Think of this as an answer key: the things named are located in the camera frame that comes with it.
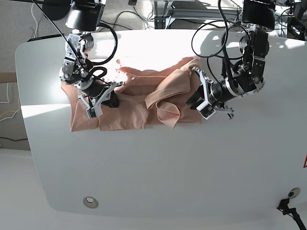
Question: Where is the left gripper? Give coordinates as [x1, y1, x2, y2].
[186, 67, 235, 119]

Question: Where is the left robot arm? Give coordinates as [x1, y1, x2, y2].
[186, 0, 276, 120]

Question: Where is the black floor cable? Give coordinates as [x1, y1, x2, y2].
[112, 2, 154, 33]

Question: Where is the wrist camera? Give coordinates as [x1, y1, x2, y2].
[196, 101, 216, 120]
[86, 105, 103, 119]

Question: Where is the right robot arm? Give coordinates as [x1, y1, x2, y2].
[59, 0, 120, 111]

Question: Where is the red warning sticker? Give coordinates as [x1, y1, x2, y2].
[303, 155, 307, 168]

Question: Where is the black clamp mount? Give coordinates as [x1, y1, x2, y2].
[276, 198, 306, 230]

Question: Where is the silver aluminium frame profile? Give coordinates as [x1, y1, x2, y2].
[151, 0, 243, 30]

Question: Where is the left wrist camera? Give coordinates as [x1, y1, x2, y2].
[196, 101, 216, 120]

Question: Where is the table grommet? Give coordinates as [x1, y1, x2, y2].
[83, 196, 99, 209]
[288, 187, 300, 199]

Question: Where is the white cable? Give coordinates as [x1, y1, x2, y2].
[30, 2, 39, 39]

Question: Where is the right table grommet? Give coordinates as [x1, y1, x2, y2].
[288, 187, 300, 199]

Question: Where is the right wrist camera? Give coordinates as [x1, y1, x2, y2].
[86, 105, 103, 119]

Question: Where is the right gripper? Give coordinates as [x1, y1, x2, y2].
[76, 80, 124, 108]

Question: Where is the left table grommet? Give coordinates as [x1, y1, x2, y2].
[83, 196, 99, 209]

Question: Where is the salmon pink T-shirt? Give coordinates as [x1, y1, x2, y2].
[61, 57, 202, 132]

